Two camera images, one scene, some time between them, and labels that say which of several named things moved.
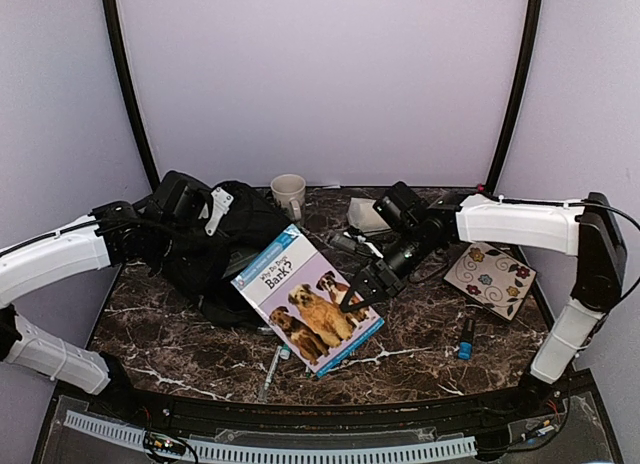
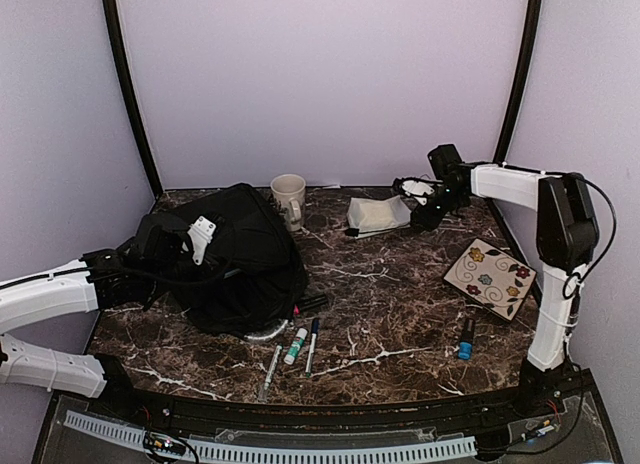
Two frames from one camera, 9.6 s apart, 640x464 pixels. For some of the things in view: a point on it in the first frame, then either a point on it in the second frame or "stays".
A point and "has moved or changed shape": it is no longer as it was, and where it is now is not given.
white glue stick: [285, 351] → [296, 346]
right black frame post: [535, 11] stays
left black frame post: [150, 170] stays
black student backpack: [240, 225] has moved or changed shape
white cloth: [362, 216] stays
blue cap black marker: [467, 333] stays
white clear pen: [271, 371] stays
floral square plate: [493, 276] stays
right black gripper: [393, 283] → [428, 222]
